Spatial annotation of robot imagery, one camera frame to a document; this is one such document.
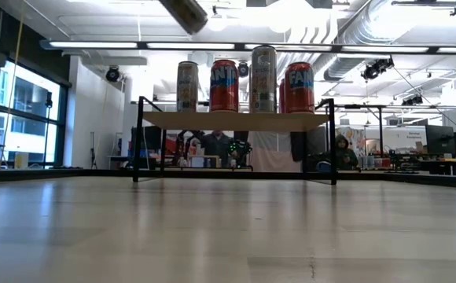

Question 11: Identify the pale fabric curtain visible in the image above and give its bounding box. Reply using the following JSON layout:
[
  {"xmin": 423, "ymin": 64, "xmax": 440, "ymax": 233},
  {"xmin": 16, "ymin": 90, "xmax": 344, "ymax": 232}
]
[{"xmin": 246, "ymin": 130, "xmax": 303, "ymax": 173}]

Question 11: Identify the person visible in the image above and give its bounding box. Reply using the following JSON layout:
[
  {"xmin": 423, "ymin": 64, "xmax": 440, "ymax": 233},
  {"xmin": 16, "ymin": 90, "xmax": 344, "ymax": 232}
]
[
  {"xmin": 202, "ymin": 130, "xmax": 233, "ymax": 168},
  {"xmin": 334, "ymin": 133, "xmax": 359, "ymax": 171}
]

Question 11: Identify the black track spotlight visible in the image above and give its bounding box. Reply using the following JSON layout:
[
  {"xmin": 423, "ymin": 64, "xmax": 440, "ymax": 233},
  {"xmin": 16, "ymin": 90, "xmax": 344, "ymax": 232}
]
[
  {"xmin": 400, "ymin": 93, "xmax": 425, "ymax": 107},
  {"xmin": 360, "ymin": 57, "xmax": 395, "ymax": 82}
]

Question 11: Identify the silver ceiling duct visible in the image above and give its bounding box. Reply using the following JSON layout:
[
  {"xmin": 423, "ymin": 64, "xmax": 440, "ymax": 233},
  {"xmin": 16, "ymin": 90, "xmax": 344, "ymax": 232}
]
[{"xmin": 298, "ymin": 0, "xmax": 414, "ymax": 82}]

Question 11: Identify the large window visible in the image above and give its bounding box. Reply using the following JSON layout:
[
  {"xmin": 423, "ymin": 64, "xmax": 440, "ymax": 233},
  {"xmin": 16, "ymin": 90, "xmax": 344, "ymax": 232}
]
[{"xmin": 0, "ymin": 58, "xmax": 70, "ymax": 171}]

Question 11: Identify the red Fanta can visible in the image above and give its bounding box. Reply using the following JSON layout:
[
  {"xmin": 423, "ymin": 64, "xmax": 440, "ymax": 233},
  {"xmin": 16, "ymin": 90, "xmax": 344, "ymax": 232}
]
[
  {"xmin": 209, "ymin": 59, "xmax": 240, "ymax": 113},
  {"xmin": 278, "ymin": 78, "xmax": 288, "ymax": 114},
  {"xmin": 284, "ymin": 61, "xmax": 316, "ymax": 115}
]

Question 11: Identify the black aluminium rig frame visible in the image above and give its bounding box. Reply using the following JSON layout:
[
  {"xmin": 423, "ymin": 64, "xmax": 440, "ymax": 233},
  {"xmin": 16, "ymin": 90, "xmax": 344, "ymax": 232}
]
[{"xmin": 0, "ymin": 167, "xmax": 456, "ymax": 190}]

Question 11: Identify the background black rig frame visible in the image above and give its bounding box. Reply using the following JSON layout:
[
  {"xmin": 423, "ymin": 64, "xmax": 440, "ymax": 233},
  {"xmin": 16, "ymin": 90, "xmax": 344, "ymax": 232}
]
[{"xmin": 336, "ymin": 103, "xmax": 456, "ymax": 158}]

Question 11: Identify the white Celsius can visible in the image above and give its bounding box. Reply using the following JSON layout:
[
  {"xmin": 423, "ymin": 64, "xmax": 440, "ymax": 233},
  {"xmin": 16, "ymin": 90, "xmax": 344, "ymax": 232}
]
[
  {"xmin": 158, "ymin": 0, "xmax": 210, "ymax": 36},
  {"xmin": 176, "ymin": 61, "xmax": 200, "ymax": 113},
  {"xmin": 249, "ymin": 45, "xmax": 278, "ymax": 114}
]

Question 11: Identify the linear ceiling light strip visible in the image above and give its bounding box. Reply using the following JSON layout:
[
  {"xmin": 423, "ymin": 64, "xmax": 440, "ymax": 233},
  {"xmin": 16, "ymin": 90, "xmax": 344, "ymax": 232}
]
[{"xmin": 39, "ymin": 39, "xmax": 456, "ymax": 55}]

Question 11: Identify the wooden shelf black frame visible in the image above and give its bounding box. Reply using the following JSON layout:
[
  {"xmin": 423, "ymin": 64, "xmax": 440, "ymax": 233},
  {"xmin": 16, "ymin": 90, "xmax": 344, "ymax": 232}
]
[{"xmin": 132, "ymin": 95, "xmax": 338, "ymax": 186}]

